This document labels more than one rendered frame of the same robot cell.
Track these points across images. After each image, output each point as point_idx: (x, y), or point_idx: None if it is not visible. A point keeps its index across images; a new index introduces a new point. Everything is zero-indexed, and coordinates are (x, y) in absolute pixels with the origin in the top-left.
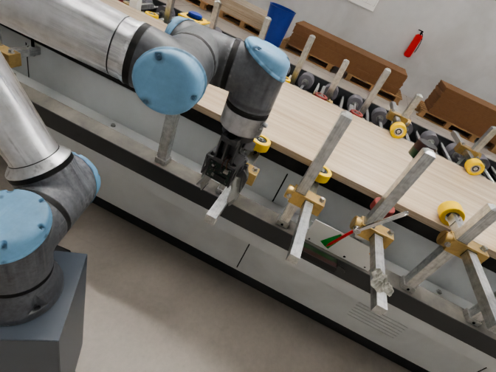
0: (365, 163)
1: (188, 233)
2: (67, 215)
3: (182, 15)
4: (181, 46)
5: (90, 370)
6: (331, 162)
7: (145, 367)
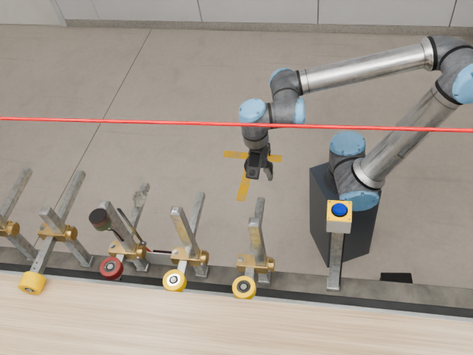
0: (104, 343)
1: None
2: (335, 167)
3: (347, 201)
4: (281, 74)
5: (311, 256)
6: (157, 308)
7: (277, 270)
